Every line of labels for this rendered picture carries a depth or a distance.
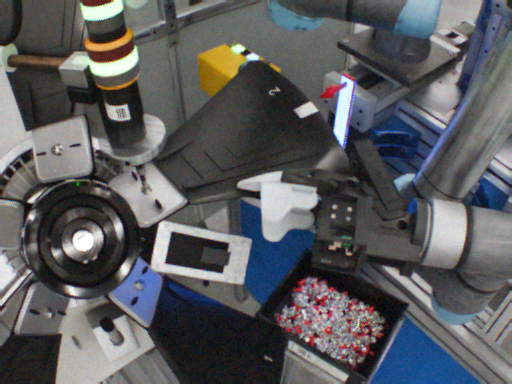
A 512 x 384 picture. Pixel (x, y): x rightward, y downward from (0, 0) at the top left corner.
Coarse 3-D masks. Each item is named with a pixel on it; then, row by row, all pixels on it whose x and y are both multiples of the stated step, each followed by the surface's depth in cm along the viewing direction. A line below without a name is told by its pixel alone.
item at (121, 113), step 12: (132, 84) 38; (108, 96) 38; (120, 96) 38; (132, 96) 39; (108, 108) 39; (120, 108) 39; (132, 108) 39; (120, 120) 40; (132, 120) 40; (144, 120) 42; (120, 132) 41; (132, 132) 41; (144, 132) 43
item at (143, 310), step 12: (144, 264) 53; (132, 276) 50; (144, 276) 52; (156, 276) 54; (120, 288) 47; (132, 288) 48; (144, 288) 50; (156, 288) 52; (120, 300) 46; (144, 300) 49; (156, 300) 51; (132, 312) 46; (144, 312) 48; (144, 324) 47
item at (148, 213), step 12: (132, 168) 52; (156, 168) 52; (120, 180) 51; (132, 180) 51; (156, 180) 51; (168, 180) 51; (120, 192) 50; (132, 192) 50; (156, 192) 50; (168, 192) 50; (180, 192) 50; (132, 204) 49; (144, 204) 49; (168, 204) 49; (180, 204) 49; (144, 216) 48; (156, 216) 47
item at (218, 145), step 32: (256, 64) 62; (224, 96) 59; (256, 96) 59; (288, 96) 60; (192, 128) 56; (224, 128) 56; (256, 128) 56; (288, 128) 57; (320, 128) 58; (160, 160) 52; (192, 160) 52; (224, 160) 52; (256, 160) 53; (288, 160) 54; (320, 160) 56; (192, 192) 49; (224, 192) 50; (256, 192) 51
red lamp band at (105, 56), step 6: (132, 36) 35; (132, 42) 35; (120, 48) 34; (126, 48) 35; (132, 48) 35; (90, 54) 34; (96, 54) 34; (102, 54) 34; (108, 54) 34; (114, 54) 34; (120, 54) 35; (126, 54) 35; (96, 60) 34; (102, 60) 34; (108, 60) 34; (114, 60) 35
